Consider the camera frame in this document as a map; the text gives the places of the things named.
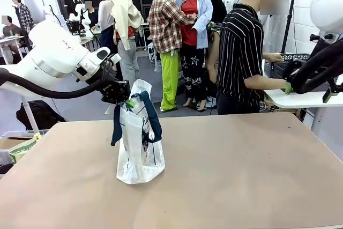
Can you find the black green-tipped right gripper finger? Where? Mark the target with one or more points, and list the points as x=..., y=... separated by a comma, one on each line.
x=289, y=88
x=330, y=95

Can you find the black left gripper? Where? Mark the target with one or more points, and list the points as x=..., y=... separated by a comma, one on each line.
x=115, y=92

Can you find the dark grey plastic basket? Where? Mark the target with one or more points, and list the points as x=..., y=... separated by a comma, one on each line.
x=276, y=69

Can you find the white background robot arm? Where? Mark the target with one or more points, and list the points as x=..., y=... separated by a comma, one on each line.
x=79, y=9

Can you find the person's right forearm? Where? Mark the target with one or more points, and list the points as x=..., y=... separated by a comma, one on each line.
x=265, y=82

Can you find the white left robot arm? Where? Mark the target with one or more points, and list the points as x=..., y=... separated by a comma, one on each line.
x=53, y=54

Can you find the black bag on floor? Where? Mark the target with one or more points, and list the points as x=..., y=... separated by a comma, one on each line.
x=40, y=113

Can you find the person's right hand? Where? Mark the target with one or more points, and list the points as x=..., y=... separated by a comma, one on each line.
x=295, y=72

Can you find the person's left hand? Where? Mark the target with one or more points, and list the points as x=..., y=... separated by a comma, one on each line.
x=273, y=57

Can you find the white side table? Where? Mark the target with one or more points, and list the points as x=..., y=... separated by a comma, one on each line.
x=302, y=100

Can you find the white computer tower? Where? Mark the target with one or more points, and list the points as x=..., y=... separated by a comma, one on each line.
x=151, y=52

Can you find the person in black striped shirt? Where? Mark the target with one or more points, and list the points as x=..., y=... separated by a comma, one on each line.
x=238, y=52

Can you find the black tripod stand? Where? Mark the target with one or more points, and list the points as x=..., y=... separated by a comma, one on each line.
x=290, y=14

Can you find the bare-armed mannequin floral top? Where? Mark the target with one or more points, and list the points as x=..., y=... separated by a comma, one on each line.
x=211, y=60

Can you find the mannequin plaid shirt lime pants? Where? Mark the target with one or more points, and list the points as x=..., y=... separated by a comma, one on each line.
x=163, y=25

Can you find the mannequin cream jacket black hat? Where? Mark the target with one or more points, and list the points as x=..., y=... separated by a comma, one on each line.
x=126, y=11

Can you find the mannequin white top navy skirt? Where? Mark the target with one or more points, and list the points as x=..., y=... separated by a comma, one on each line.
x=105, y=14

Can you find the mannequin red shirt blue overshirt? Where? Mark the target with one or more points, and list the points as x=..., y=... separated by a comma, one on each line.
x=189, y=30

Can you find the standing person dark clothes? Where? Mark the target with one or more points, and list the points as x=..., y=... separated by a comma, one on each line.
x=92, y=17

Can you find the white table leg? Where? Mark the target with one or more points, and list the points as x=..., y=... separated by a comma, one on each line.
x=26, y=108

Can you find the green white paper sack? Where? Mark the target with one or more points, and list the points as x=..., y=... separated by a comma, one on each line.
x=22, y=150

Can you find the clear plastic bin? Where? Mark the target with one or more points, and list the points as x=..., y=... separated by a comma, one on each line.
x=16, y=133

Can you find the brown cardboard box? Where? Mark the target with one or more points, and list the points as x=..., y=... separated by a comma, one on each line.
x=10, y=143

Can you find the white board panel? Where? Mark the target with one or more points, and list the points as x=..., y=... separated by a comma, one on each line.
x=37, y=9

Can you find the standing person plaid shirt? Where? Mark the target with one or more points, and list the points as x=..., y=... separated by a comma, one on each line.
x=25, y=17

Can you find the white office desk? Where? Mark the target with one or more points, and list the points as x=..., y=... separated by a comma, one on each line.
x=8, y=38

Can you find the seated person dark shirt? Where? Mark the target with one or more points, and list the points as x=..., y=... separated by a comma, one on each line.
x=10, y=29

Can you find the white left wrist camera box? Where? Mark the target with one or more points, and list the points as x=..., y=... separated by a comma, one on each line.
x=115, y=58

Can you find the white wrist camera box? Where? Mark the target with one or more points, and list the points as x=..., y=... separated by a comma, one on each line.
x=115, y=58
x=329, y=36

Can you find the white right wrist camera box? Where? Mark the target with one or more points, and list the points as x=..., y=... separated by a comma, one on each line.
x=329, y=36

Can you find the aluminium frame workbench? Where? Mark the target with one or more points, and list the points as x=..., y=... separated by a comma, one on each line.
x=88, y=40

